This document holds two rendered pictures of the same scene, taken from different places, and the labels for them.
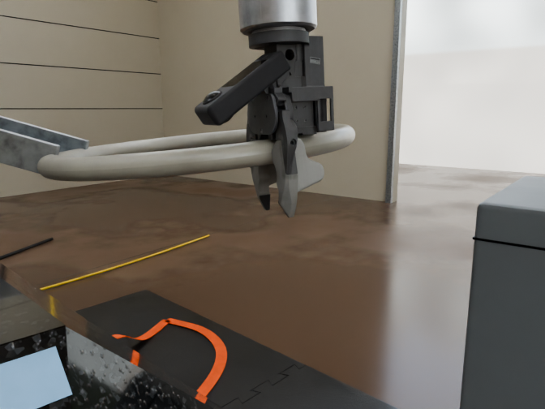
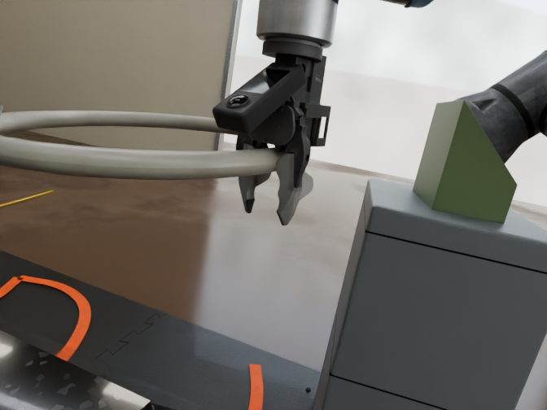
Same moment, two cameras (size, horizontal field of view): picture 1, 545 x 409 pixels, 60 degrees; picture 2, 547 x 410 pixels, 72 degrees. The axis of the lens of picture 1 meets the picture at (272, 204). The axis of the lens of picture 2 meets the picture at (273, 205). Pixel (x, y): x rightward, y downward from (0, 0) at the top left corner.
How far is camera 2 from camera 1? 0.25 m
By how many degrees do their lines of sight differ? 26
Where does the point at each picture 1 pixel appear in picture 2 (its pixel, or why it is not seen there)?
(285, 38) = (311, 54)
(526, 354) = (390, 315)
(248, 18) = (280, 23)
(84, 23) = not seen: outside the picture
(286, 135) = (304, 151)
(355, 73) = (194, 61)
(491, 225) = (380, 222)
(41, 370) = not seen: outside the picture
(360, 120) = (195, 102)
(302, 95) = (312, 111)
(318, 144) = not seen: hidden behind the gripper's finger
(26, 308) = (66, 377)
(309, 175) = (304, 187)
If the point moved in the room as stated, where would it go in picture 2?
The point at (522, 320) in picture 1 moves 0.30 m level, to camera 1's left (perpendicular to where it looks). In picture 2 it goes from (391, 291) to (265, 300)
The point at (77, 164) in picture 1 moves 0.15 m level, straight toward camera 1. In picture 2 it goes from (53, 154) to (126, 198)
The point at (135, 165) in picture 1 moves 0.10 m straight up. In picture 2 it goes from (142, 165) to (151, 57)
